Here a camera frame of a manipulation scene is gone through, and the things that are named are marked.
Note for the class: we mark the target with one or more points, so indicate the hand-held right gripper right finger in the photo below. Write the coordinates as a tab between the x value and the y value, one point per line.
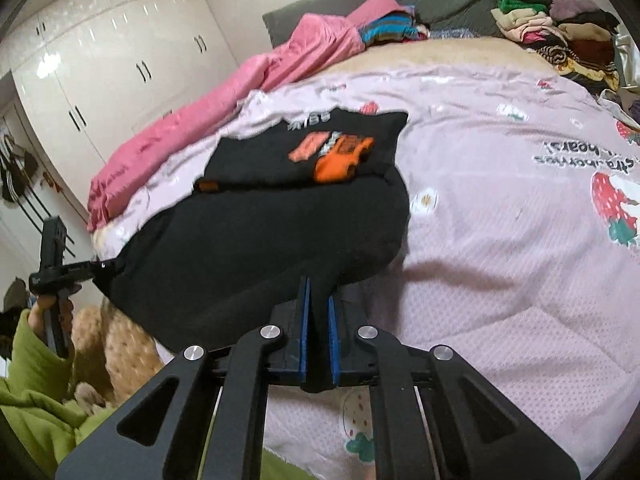
334	340

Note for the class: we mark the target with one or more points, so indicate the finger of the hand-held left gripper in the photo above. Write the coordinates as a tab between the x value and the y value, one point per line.
107	266

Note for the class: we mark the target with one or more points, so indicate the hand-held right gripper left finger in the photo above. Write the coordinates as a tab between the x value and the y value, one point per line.
304	330

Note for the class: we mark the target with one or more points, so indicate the black sweater with orange cuffs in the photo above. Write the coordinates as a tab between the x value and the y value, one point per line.
250	240

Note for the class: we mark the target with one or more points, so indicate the person's left forearm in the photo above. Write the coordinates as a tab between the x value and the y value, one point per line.
35	385

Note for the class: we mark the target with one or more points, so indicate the pile of folded clothes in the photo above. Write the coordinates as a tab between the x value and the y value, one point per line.
575	40

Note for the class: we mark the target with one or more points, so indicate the person's left hand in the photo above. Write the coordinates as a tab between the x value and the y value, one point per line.
39	312

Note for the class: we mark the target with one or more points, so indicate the beige plush blanket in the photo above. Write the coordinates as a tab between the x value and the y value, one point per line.
125	350

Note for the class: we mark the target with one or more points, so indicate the hanging dark bags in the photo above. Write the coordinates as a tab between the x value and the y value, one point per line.
15	170

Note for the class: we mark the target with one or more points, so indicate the pink quilt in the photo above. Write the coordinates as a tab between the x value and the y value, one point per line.
200	130

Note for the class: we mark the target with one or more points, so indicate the pink printed bed sheet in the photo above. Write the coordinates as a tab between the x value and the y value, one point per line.
500	285

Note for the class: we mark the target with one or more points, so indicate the white wardrobe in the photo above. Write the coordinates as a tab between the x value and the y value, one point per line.
125	35

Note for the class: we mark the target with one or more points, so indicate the beige mattress cover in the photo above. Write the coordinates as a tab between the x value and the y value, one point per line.
450	55

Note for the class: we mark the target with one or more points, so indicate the blue striped garment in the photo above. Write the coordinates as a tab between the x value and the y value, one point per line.
385	27

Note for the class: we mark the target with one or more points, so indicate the dark floral cloth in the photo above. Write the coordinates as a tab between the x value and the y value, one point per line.
450	34

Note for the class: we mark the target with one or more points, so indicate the white bag with purple cloth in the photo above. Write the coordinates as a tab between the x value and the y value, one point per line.
620	102

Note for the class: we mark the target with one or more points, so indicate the cream satin curtain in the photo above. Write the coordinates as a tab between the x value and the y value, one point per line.
627	60

